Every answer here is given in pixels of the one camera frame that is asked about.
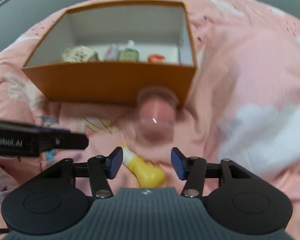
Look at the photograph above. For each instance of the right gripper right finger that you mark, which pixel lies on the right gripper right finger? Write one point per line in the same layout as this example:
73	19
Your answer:
179	163

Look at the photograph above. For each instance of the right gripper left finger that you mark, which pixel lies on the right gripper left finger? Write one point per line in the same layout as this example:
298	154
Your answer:
114	161

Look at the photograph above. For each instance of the yellow white squeeze bottle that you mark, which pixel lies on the yellow white squeeze bottle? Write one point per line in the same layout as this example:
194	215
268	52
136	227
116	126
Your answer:
146	174

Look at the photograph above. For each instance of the clear plastic round case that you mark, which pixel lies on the clear plastic round case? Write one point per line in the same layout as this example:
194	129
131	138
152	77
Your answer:
156	115

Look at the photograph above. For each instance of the beige calligraphy drawstring pouch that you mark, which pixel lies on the beige calligraphy drawstring pouch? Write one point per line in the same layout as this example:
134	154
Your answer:
79	54

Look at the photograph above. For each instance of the orange cardboard box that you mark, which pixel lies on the orange cardboard box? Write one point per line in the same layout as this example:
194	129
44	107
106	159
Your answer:
156	27

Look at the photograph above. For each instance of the green small dropper bottle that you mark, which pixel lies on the green small dropper bottle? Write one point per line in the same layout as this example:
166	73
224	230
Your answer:
129	53

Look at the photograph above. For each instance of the orange red small object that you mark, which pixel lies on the orange red small object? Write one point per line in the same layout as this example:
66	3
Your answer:
156	58

